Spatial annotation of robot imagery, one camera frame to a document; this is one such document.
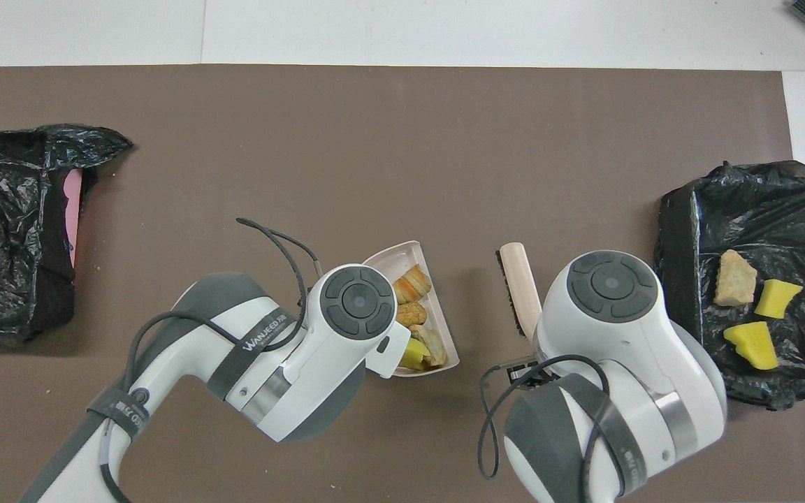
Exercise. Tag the black trash bag lined bin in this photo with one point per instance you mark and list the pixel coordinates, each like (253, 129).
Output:
(689, 230)

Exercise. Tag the pink plastic bin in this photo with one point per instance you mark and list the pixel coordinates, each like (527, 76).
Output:
(73, 216)

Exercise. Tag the pale crumbly bread chunk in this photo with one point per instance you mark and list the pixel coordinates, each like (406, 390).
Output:
(432, 344)

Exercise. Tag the small yellow sponge wedge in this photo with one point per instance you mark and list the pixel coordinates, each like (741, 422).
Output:
(777, 298)

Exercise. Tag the brown paper table mat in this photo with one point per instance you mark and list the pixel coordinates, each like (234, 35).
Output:
(374, 98)

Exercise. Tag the brown round cookie piece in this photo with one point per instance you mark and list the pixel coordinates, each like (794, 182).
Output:
(411, 314)

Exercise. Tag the small orange striped croissant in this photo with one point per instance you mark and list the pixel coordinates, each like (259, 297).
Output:
(413, 283)

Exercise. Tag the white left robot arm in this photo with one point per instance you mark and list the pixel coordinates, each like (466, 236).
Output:
(357, 300)

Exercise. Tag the yellow sponge piece with notch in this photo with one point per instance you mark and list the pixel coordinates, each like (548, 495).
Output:
(413, 356)

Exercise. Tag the large yellow sponge block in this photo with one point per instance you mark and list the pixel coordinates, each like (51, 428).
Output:
(753, 346)

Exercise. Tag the beige hand brush black bristles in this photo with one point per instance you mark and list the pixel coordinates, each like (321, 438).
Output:
(523, 286)

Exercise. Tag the black trash bag over pink bin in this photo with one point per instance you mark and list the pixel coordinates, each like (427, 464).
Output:
(4, 230)

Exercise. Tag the beige plastic dustpan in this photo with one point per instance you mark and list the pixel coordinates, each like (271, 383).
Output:
(448, 342)

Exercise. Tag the large striped croissant piece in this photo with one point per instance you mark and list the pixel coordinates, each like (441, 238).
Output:
(734, 279)

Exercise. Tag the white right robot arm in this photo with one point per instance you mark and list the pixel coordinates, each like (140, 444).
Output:
(612, 286)

